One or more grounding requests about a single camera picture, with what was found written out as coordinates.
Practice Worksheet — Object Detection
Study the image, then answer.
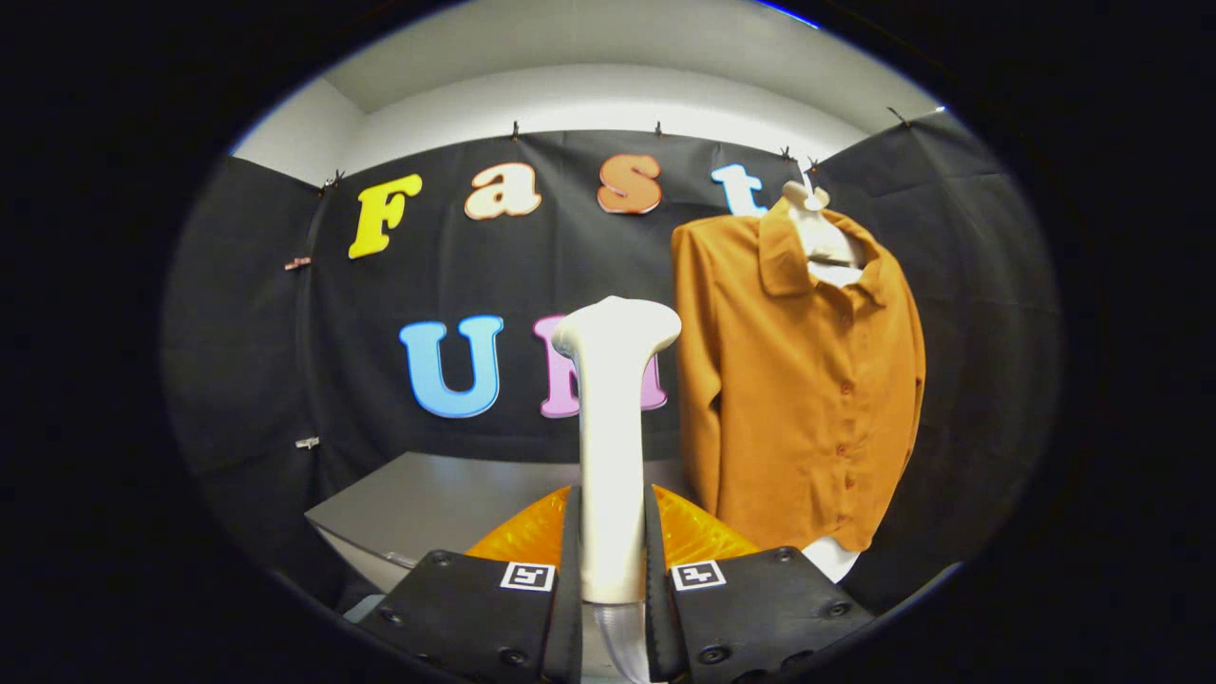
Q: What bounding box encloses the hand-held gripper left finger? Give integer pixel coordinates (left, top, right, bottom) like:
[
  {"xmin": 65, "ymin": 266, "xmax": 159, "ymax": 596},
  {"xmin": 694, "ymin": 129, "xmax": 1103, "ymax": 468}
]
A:
[{"xmin": 356, "ymin": 484, "xmax": 582, "ymax": 684}]

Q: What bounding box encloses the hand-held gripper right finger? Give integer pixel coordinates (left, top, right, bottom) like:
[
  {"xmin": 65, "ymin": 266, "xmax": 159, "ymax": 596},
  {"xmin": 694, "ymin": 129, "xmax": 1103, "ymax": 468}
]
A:
[{"xmin": 646, "ymin": 484, "xmax": 875, "ymax": 684}]

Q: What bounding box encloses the translucent steamer hose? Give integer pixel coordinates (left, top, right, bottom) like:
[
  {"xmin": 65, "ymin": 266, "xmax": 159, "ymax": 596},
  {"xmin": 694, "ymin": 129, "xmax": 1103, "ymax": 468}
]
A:
[{"xmin": 594, "ymin": 603, "xmax": 653, "ymax": 684}]

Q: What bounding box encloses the white garment steamer head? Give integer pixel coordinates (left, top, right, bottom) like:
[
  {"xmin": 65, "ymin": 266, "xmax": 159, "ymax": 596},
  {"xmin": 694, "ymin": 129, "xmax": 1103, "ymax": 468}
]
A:
[{"xmin": 551, "ymin": 295, "xmax": 683, "ymax": 605}]

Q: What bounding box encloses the orange button-up shirt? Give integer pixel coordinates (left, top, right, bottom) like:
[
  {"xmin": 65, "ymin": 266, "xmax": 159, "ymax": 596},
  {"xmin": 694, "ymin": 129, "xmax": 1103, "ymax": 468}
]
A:
[{"xmin": 671, "ymin": 198, "xmax": 927, "ymax": 554}]

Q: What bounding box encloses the white clothes hanger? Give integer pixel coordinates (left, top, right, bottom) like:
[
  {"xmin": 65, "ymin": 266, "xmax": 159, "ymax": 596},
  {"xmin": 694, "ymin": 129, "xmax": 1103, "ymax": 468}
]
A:
[{"xmin": 781, "ymin": 180, "xmax": 867, "ymax": 288}]

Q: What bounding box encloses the grey cabinet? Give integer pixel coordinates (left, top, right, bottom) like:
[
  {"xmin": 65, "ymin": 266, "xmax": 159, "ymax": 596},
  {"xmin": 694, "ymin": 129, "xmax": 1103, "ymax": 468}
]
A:
[{"xmin": 304, "ymin": 451, "xmax": 694, "ymax": 596}]

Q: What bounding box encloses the white rounded board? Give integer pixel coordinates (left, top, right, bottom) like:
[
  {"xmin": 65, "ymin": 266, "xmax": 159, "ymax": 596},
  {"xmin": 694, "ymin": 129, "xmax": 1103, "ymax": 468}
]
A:
[{"xmin": 803, "ymin": 537, "xmax": 862, "ymax": 583}]

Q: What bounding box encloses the black backdrop cloth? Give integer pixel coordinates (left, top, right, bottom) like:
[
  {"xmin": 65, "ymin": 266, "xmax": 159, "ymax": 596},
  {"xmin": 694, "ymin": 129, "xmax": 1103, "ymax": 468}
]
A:
[{"xmin": 161, "ymin": 112, "xmax": 1063, "ymax": 618}]

